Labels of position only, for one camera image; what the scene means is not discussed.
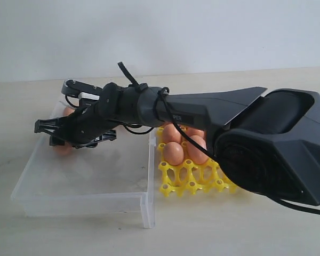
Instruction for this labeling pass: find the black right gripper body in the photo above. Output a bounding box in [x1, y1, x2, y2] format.
[60, 103, 117, 148]

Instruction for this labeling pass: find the brown egg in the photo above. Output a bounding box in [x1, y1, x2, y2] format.
[163, 142, 185, 166]
[53, 144, 72, 156]
[187, 135, 208, 164]
[162, 124, 182, 144]
[62, 107, 75, 116]

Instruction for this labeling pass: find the brown egg lone front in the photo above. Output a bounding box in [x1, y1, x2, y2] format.
[186, 127, 205, 138]

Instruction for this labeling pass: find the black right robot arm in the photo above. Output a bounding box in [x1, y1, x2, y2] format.
[34, 80, 320, 206]

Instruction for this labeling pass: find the clear plastic tray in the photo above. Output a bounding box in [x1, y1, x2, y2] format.
[11, 127, 156, 228]

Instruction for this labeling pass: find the yellow plastic egg tray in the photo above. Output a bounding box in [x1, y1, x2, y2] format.
[156, 127, 240, 197]

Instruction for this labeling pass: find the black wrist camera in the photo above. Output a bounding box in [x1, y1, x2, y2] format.
[61, 79, 102, 100]

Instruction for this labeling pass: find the black cable loop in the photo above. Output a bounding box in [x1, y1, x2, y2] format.
[117, 61, 149, 93]

